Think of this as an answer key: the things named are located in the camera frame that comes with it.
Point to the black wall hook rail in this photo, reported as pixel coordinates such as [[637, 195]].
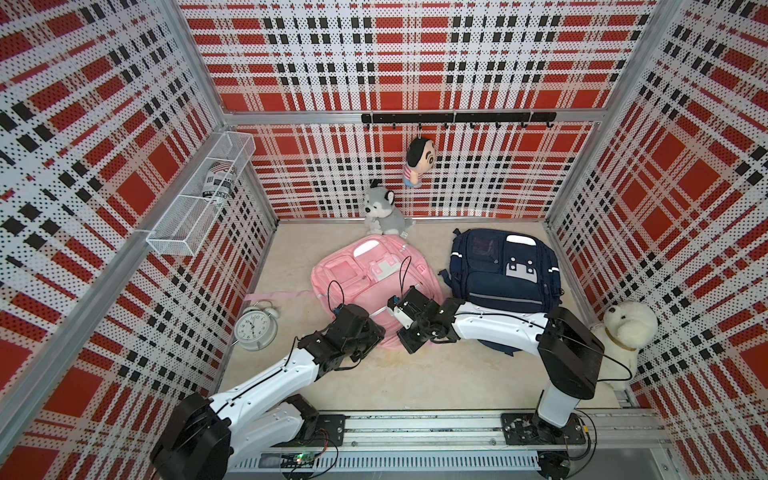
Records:
[[523, 118]]

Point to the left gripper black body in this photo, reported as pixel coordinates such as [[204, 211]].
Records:
[[368, 337]]

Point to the pink backpack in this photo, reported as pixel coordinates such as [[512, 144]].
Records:
[[368, 273]]

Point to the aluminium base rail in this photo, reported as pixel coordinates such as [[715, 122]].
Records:
[[482, 430]]

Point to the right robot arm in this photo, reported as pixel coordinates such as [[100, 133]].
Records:
[[571, 354]]

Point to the green circuit board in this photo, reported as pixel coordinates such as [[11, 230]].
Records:
[[287, 461]]

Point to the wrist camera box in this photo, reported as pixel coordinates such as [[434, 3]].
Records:
[[396, 311], [340, 311]]

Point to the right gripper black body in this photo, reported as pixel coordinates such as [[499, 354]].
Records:
[[415, 336]]

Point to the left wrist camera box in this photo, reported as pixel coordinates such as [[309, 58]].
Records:
[[340, 311]]

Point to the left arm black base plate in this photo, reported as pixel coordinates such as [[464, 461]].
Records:
[[326, 428]]

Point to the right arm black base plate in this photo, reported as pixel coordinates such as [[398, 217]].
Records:
[[524, 429]]

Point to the black-haired hanging doll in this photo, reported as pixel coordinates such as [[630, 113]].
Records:
[[420, 159]]

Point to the white wire mesh basket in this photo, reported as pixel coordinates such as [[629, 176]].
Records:
[[185, 225]]

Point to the navy blue backpack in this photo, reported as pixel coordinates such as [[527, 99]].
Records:
[[504, 271]]

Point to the white fluffy plush dog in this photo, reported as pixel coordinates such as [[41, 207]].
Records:
[[624, 330]]

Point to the striped can in basket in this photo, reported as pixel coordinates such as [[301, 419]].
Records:
[[218, 184]]

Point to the grey husky plush toy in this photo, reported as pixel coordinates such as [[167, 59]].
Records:
[[381, 215]]

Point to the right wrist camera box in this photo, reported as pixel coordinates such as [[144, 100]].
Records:
[[396, 311]]

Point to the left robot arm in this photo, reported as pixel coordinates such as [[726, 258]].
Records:
[[205, 436]]

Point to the white alarm clock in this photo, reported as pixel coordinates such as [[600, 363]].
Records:
[[256, 328]]

